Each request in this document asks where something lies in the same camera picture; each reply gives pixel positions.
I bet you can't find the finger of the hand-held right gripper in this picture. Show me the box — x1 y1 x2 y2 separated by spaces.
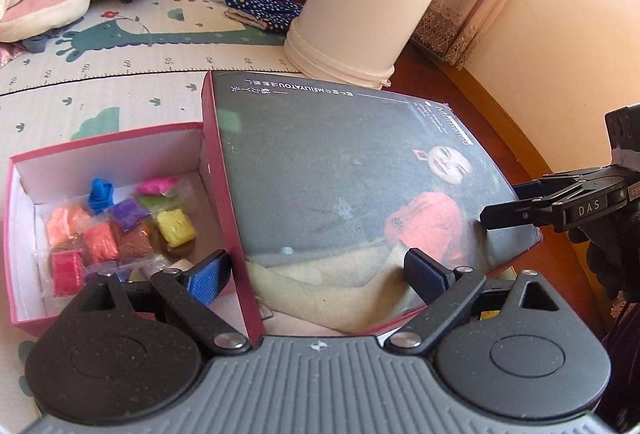
479 193 572 235
513 166 622 202

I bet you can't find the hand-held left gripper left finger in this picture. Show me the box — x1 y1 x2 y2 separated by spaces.
75 250 252 356

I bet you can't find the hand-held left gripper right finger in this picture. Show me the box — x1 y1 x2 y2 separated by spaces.
389 248 569 355

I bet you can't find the printed cardboard box lid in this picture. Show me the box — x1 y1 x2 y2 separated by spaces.
201 70 543 346

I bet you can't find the red cardboard box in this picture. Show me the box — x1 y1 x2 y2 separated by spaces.
4 121 237 326

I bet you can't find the person's right hand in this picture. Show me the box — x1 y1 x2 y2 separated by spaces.
570 209 640 303

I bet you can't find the pile of coloured clay packets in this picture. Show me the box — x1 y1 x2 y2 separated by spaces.
34 176 198 297

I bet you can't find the blue plastic clay mould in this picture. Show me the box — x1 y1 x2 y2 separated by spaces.
88 178 115 216

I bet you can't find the dark maroon clothing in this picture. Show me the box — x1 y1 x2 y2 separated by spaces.
597 301 640 417

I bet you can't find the dinosaur print play mat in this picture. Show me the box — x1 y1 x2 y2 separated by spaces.
0 0 301 415

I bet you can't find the tall white plastic bucket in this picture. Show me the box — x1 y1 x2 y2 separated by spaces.
283 0 445 89

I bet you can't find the blue polka dot cloth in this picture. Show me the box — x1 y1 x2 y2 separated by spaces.
223 0 307 34

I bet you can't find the grey cloth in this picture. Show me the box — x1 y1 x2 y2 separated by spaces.
20 31 68 56

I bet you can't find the pink plush cushion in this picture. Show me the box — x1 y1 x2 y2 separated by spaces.
0 0 92 44

